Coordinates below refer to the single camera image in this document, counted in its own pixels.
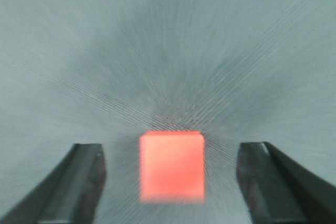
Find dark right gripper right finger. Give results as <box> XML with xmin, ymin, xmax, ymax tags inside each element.
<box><xmin>236</xmin><ymin>142</ymin><xmax>335</xmax><ymax>223</ymax></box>

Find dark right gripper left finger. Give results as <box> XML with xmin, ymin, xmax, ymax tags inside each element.
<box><xmin>1</xmin><ymin>144</ymin><xmax>107</xmax><ymax>223</ymax></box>

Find red magnetic cube block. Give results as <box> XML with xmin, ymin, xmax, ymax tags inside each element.
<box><xmin>139</xmin><ymin>131</ymin><xmax>206</xmax><ymax>203</ymax></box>

